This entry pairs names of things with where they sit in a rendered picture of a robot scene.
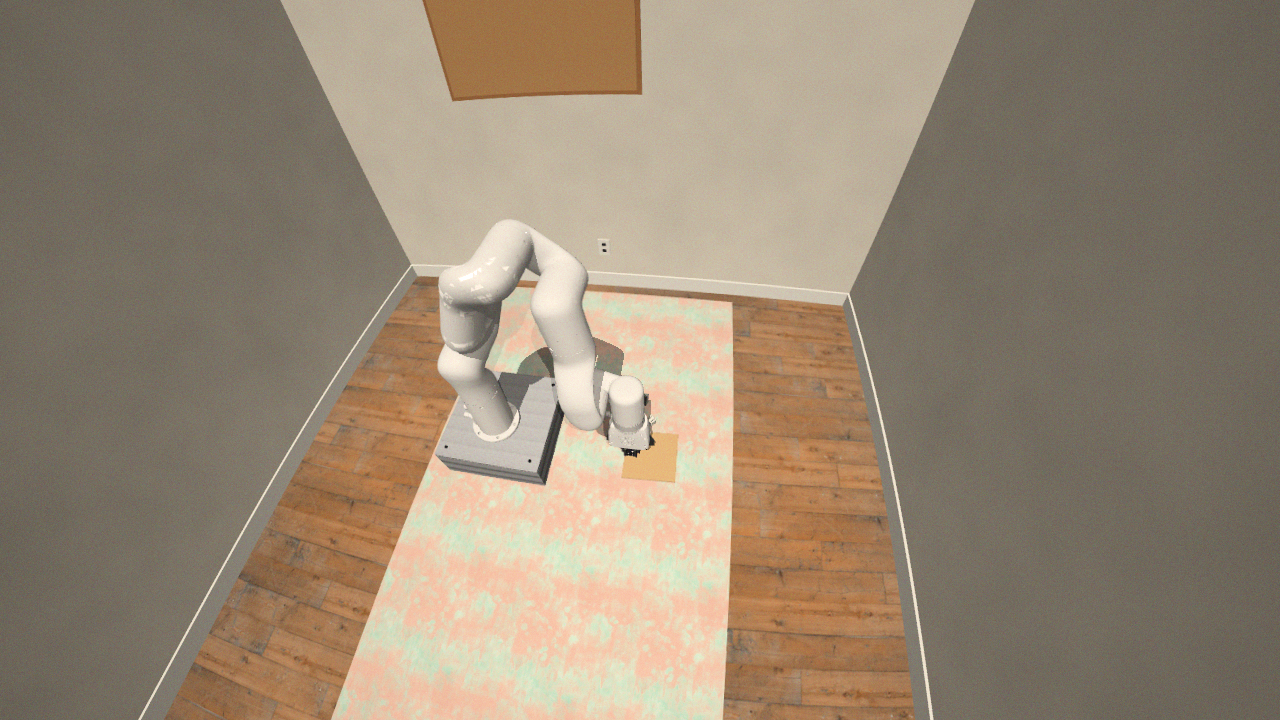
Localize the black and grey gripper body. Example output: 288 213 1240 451
608 415 650 450

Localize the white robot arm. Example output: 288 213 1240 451
436 219 649 443

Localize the tan flat mat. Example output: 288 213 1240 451
622 432 678 483

